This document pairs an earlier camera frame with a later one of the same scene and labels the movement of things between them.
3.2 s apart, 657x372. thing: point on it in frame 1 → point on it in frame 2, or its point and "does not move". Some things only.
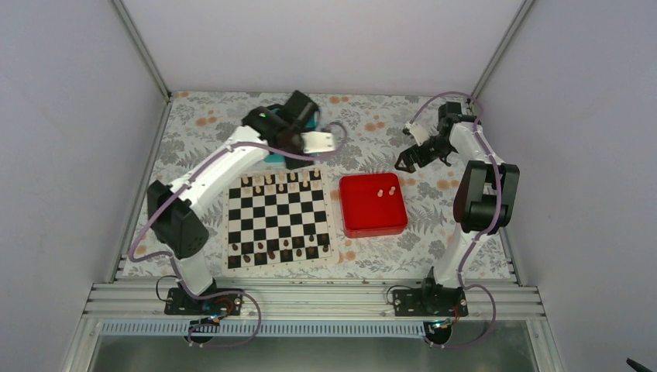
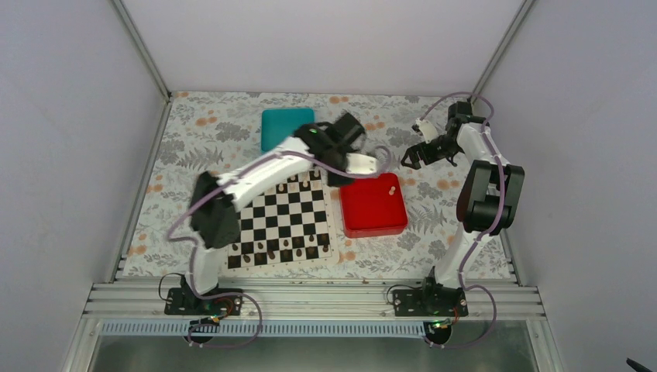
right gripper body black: x=441 y=148 does not move
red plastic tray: x=363 y=212 does not move
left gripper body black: x=292 y=163 → x=332 y=180
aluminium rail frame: x=307 y=300 does not move
